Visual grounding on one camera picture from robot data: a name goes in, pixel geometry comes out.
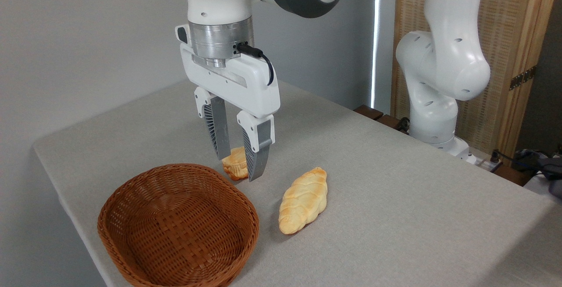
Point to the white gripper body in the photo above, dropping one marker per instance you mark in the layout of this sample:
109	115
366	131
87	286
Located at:
246	87

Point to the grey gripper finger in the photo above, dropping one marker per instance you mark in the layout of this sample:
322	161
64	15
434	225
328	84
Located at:
219	124
259	146

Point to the small round orange bread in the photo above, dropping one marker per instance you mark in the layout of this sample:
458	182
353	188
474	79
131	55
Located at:
235	165

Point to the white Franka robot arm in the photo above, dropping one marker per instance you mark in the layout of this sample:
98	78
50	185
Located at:
443	59

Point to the long braided bread loaf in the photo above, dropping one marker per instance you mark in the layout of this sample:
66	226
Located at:
304	199

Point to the brown wicker basket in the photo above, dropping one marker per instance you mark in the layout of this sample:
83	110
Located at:
175	217

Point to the dark brown wooden block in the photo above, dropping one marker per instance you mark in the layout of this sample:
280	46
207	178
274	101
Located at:
388	121
511	175
369	112

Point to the metal screen hinge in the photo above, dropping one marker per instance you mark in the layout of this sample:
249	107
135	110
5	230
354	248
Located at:
522	77

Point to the wooden rattan folding screen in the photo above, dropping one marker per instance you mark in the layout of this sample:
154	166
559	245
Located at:
509	15

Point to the dark grey cloth bag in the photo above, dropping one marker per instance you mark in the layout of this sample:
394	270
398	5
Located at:
546	168

